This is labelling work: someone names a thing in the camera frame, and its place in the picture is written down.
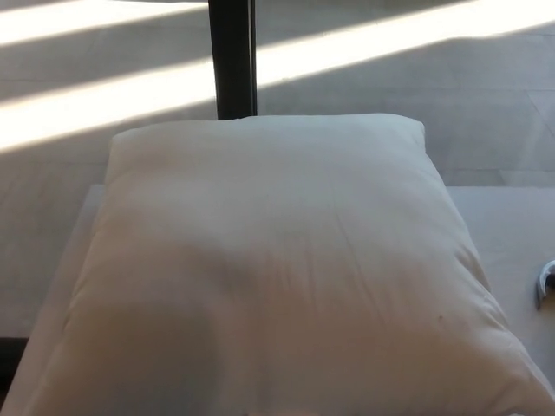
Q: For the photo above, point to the black metal post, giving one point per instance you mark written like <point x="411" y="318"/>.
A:
<point x="230" y="56"/>

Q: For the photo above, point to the white square pillow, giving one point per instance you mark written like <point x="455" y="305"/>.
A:
<point x="277" y="268"/>

